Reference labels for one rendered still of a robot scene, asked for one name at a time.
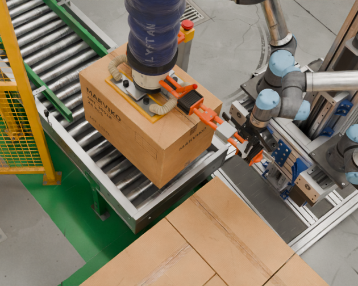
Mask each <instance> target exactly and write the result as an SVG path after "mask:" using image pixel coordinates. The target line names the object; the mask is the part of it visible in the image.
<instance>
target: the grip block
mask: <svg viewBox="0 0 358 286"><path fill-rule="evenodd" d="M203 100H204V98H203V96H202V95H201V94H200V93H199V92H197V91H196V90H195V89H194V90H189V91H185V92H183V93H182V94H181V95H179V96H178V98H177V107H178V108H179V109H181V110H182V111H183V112H184V113H186V114H187V115H189V116H190V115H192V114H193V113H194V112H192V110H193V109H194V108H196V109H199V104H200V103H202V104H203Z"/></svg>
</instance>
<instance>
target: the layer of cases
mask: <svg viewBox="0 0 358 286"><path fill-rule="evenodd" d="M294 253H295V251H294V250H292V249H291V248H290V247H289V246H288V245H287V244H286V243H285V242H284V241H283V240H282V239H281V238H280V237H279V236H278V235H277V234H276V233H275V232H274V231H273V230H272V229H271V228H270V227H269V226H268V225H267V224H266V223H265V222H264V221H263V220H262V219H261V218H260V217H259V216H258V215H257V214H256V213H255V212H254V211H253V210H252V209H251V208H250V207H249V206H248V205H247V204H246V203H245V202H244V201H243V200H242V199H241V198H239V197H238V196H237V195H236V194H235V193H234V192H233V191H232V190H231V189H230V188H229V187H228V186H227V185H226V184H225V183H224V182H223V181H222V180H221V179H220V178H219V177H218V176H215V177H214V178H213V179H212V180H211V181H209V182H208V183H206V184H205V185H204V186H203V187H202V188H200V189H199V190H198V191H197V192H195V193H194V194H193V195H191V197H189V198H188V199H186V200H185V201H184V202H183V203H182V204H180V205H179V206H178V207H177V208H175V209H174V210H173V211H171V213H169V214H168V215H166V216H165V218H163V219H162V220H160V221H159V222H158V223H157V224H156V225H154V226H153V227H151V228H150V229H149V230H148V231H147V232H145V233H144V234H143V235H142V236H140V237H139V238H138V239H137V240H135V241H134V242H133V243H132V244H130V245H129V246H128V247H126V248H125V249H124V250H123V251H122V252H120V253H119V254H118V255H117V256H115V257H114V258H113V259H112V260H111V261H109V262H108V263H106V264H105V265H104V266H103V267H102V268H100V269H99V270H98V271H97V272H96V273H94V274H93V275H91V277H89V278H88V279H87V280H85V281H84V282H83V283H82V284H80V285H79V286H329V285H328V284H327V283H326V282H325V281H324V280H323V279H322V278H321V277H320V276H319V275H318V274H317V273H316V272H315V271H314V270H313V269H312V268H311V267H310V266H309V265H308V264H307V263H306V262H305V261H304V260H303V259H302V258H301V257H300V256H299V255H298V254H296V253H295V254H294ZM293 254H294V255H293ZM292 255H293V256H292ZM291 256H292V257H291ZM290 257H291V258H290ZM289 258H290V259H289ZM288 259H289V260H288Z"/></svg>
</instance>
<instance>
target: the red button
mask: <svg viewBox="0 0 358 286"><path fill-rule="evenodd" d="M181 26H182V28H183V29H184V30H185V31H189V30H190V29H192V28H193V27H194V23H193V22H192V21H191V20H183V21H182V23H181Z"/></svg>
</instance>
